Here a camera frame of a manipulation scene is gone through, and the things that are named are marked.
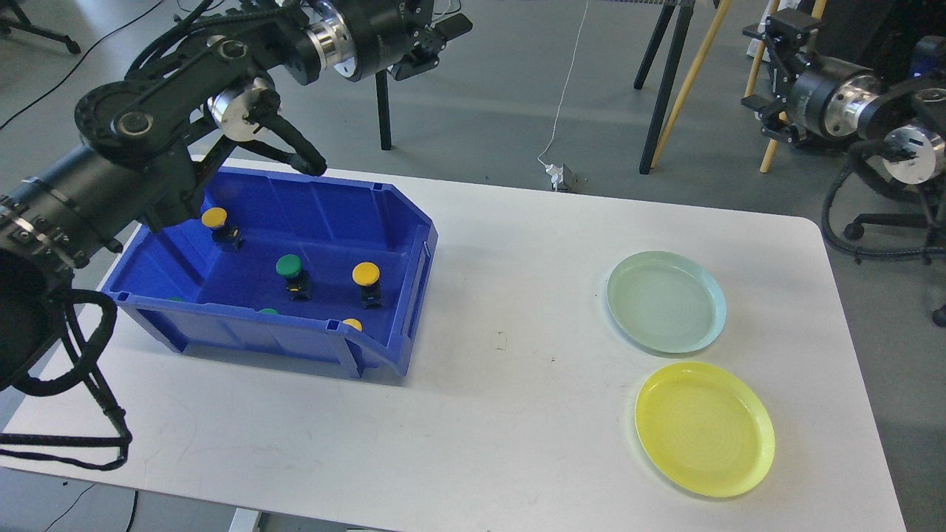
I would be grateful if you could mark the black tripod legs right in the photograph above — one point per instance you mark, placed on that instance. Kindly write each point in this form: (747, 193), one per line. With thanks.
(682, 13)

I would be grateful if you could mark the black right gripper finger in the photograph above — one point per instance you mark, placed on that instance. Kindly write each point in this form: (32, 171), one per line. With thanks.
(789, 40)
(768, 112)

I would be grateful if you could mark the blue plastic storage bin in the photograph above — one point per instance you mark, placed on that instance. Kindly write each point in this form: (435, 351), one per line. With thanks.
(332, 224)

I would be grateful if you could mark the black tripod leg left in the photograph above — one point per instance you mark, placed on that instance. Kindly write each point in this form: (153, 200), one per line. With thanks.
(383, 110)

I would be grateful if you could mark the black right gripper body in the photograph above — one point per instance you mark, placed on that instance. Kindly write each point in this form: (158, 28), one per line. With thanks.
(826, 102)

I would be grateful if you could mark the wooden easel legs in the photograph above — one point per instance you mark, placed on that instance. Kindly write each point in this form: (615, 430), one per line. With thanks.
(695, 74)

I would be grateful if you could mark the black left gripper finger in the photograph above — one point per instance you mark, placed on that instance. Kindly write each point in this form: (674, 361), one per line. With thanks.
(452, 27)
(414, 63)

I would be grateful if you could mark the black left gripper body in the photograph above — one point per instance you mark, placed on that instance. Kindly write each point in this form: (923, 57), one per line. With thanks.
(383, 32)

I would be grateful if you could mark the yellow push button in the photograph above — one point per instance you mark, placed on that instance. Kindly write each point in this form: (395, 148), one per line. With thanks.
(367, 276)
(225, 235)

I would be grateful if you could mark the black stand foot top left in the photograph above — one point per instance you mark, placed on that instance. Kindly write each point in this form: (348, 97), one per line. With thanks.
(14, 18)

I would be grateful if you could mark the yellow push button front edge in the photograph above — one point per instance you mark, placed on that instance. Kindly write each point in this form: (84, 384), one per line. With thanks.
(354, 323)

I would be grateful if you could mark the yellow plate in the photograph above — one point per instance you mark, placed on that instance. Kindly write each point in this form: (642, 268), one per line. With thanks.
(705, 429)

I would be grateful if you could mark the light green plate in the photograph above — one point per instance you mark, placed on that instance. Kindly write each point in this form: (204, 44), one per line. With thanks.
(666, 303)

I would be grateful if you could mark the white power adapter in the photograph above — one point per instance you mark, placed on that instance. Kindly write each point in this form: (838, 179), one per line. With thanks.
(562, 178)

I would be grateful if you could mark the black office chair base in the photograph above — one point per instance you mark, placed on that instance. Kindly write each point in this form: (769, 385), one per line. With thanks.
(931, 249)

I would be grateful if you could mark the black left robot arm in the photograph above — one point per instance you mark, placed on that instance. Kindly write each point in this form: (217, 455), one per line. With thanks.
(150, 144)

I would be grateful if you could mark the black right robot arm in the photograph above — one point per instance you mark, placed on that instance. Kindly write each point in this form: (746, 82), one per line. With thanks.
(893, 134)

